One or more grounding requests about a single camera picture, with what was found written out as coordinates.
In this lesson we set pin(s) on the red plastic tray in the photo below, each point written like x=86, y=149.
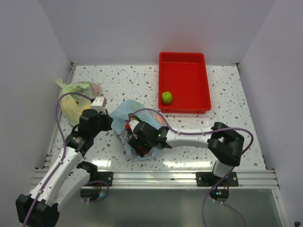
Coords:
x=184, y=75

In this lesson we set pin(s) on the blue cartoon plastic bag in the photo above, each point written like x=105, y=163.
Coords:
x=133, y=110

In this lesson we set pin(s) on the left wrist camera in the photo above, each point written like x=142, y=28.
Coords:
x=99, y=104

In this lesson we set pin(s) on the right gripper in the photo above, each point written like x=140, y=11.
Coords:
x=136, y=143

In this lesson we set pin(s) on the green round fruit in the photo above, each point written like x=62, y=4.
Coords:
x=166, y=97

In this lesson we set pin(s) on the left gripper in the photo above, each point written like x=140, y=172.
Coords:
x=108, y=119

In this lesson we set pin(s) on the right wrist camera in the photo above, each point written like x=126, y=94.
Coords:
x=132, y=124

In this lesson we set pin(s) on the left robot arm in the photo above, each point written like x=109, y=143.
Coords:
x=40, y=208

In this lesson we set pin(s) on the aluminium front rail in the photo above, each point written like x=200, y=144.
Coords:
x=187, y=179

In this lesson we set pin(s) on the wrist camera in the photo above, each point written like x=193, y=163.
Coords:
x=99, y=104
x=132, y=124

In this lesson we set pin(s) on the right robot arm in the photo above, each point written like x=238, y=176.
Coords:
x=225, y=143

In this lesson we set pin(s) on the green plastic fruit bag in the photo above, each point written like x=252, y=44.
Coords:
x=73, y=105

